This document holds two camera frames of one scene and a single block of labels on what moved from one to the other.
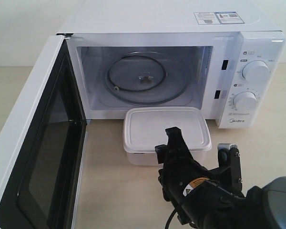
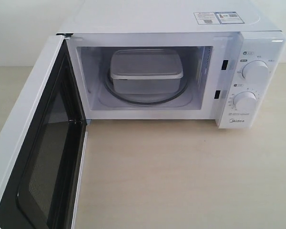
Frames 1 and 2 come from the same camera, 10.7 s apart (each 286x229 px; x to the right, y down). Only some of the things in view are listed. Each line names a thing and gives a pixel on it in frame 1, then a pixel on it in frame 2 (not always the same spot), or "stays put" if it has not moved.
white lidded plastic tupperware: [144, 128] → [146, 71]
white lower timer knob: [245, 100] stays put
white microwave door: [37, 164] stays put
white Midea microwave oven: [229, 56] stays put
